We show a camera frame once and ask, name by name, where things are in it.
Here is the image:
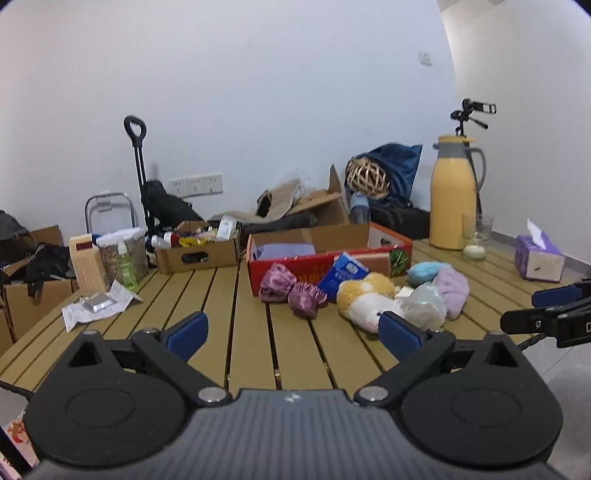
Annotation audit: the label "silver blister pack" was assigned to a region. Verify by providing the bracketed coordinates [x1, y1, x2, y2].
[79, 293, 116, 315]

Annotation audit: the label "yellow white plush toy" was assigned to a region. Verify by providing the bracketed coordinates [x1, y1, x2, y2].
[336, 272, 402, 333]

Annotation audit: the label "blue velvet bag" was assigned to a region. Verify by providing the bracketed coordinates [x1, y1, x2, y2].
[358, 143, 423, 207]

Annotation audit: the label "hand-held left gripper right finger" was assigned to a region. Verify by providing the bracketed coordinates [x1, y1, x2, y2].
[353, 311, 526, 409]

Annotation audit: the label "white wall socket strip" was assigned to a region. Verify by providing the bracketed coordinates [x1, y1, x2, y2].
[167, 174, 223, 197]

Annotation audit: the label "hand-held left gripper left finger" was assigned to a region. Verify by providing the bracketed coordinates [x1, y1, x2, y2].
[65, 311, 234, 409]

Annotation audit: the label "woven rattan ball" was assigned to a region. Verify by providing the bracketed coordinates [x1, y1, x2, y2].
[346, 157, 391, 200]

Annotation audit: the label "clear plastic bag bundle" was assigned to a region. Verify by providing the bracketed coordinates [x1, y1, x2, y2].
[397, 284, 448, 330]

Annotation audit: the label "black suitcase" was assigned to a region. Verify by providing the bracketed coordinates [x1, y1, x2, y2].
[369, 203, 432, 241]

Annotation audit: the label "large brown cardboard box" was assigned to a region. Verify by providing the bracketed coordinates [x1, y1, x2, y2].
[210, 164, 352, 230]

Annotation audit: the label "yellow thermos jug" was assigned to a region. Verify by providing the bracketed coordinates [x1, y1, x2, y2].
[429, 135, 487, 251]

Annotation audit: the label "purple tissue box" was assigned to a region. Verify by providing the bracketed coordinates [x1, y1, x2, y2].
[515, 219, 565, 283]

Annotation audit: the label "water bottle blue lid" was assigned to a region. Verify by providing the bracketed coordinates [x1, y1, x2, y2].
[349, 191, 370, 225]

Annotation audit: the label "red cardboard box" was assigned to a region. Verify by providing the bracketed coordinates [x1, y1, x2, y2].
[246, 223, 413, 296]

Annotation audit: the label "blue packet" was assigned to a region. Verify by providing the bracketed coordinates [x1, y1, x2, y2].
[318, 253, 370, 303]

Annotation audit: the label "beige carton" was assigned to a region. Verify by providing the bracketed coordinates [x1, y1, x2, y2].
[69, 234, 110, 296]

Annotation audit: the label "black trolley bag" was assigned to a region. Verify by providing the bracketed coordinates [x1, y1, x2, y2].
[141, 180, 205, 230]

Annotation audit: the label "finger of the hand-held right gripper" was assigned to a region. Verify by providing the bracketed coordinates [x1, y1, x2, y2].
[531, 278, 591, 309]
[501, 306, 563, 335]

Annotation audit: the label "purple towel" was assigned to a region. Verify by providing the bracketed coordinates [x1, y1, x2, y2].
[253, 243, 317, 262]

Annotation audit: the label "black fabric bag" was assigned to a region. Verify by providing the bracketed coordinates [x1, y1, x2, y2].
[0, 210, 77, 296]

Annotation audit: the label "paper with foil blister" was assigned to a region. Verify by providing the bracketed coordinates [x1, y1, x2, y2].
[62, 281, 144, 333]

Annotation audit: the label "black tripod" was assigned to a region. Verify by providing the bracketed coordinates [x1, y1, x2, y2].
[450, 98, 498, 137]

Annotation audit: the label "teal fluffy puff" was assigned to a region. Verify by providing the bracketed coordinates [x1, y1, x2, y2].
[406, 262, 451, 287]

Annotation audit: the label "small brown cardboard box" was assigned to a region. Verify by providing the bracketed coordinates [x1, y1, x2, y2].
[154, 220, 241, 275]

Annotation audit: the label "floral printed bag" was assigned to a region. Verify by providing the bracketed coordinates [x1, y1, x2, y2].
[0, 410, 38, 468]

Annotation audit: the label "lilac fluffy cloth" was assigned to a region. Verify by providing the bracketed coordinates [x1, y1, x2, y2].
[431, 268, 470, 320]

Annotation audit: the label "metal folding stool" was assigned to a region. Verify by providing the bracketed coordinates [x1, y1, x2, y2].
[84, 191, 136, 237]

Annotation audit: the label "pink satin cloth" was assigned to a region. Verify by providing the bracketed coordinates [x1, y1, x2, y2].
[259, 263, 329, 319]

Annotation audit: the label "green liquid pump bottle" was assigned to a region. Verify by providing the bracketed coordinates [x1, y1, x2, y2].
[114, 240, 139, 291]

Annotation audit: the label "black trolley handle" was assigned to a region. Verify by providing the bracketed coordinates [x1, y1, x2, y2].
[124, 116, 149, 190]

